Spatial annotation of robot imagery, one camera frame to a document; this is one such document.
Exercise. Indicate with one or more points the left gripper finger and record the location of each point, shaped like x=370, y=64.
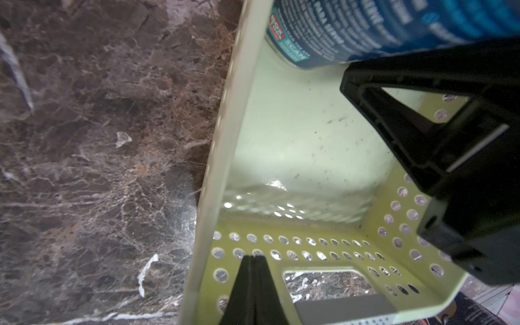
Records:
x=254, y=298

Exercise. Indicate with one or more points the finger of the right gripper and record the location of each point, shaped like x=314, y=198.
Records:
x=450, y=117

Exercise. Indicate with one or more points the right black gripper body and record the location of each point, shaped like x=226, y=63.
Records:
x=474, y=212

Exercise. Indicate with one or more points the green plastic basket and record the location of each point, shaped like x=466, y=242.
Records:
x=296, y=175

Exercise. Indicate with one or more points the blue soup can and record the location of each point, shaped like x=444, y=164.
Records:
x=314, y=34

